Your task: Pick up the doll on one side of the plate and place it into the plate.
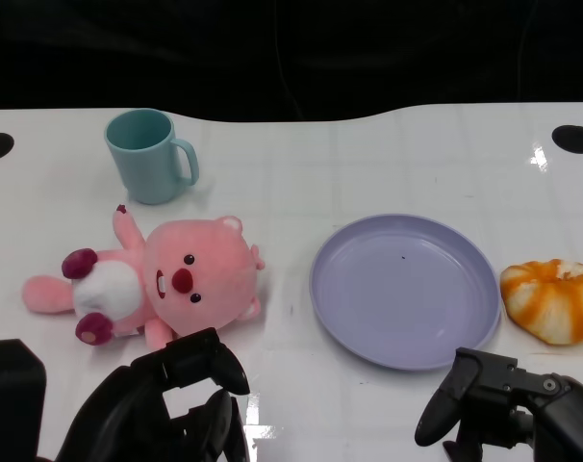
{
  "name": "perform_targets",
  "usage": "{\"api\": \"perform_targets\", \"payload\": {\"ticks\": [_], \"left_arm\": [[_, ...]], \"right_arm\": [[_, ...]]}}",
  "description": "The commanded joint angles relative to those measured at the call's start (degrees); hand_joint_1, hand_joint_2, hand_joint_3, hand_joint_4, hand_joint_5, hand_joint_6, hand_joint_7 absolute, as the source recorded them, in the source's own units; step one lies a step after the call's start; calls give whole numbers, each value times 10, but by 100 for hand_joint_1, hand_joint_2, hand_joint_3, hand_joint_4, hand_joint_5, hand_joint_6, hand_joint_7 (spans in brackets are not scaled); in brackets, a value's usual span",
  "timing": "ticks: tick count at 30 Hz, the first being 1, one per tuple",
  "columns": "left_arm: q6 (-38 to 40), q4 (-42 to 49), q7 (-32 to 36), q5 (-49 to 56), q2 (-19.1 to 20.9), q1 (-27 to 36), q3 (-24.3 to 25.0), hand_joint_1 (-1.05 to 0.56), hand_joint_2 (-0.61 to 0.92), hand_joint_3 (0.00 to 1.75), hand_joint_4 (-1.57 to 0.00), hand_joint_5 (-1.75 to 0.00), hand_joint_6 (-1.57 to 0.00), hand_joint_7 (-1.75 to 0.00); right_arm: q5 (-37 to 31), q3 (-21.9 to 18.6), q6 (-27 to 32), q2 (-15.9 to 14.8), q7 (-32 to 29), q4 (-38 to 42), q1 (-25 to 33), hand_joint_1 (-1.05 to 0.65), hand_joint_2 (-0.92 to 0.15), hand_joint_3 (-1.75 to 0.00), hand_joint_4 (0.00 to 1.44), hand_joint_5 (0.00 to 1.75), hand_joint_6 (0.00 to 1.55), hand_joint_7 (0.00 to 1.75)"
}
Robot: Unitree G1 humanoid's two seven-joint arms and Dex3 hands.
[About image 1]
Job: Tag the purple plastic plate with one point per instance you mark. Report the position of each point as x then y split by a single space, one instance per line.
402 298

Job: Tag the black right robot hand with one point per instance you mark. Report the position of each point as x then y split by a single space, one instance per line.
493 385

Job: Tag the teal plastic mug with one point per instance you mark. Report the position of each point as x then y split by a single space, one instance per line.
152 173

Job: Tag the black backdrop curtain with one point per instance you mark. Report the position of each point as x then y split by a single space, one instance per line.
128 48

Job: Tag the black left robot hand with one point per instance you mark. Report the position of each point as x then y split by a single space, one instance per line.
128 399

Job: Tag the orange white pumpkin plush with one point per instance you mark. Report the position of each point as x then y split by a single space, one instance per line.
546 303

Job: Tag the pink plush beaver doll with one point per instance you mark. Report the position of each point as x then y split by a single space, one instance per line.
200 269

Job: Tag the black box-shaped camera housing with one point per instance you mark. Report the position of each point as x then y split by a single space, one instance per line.
12 399

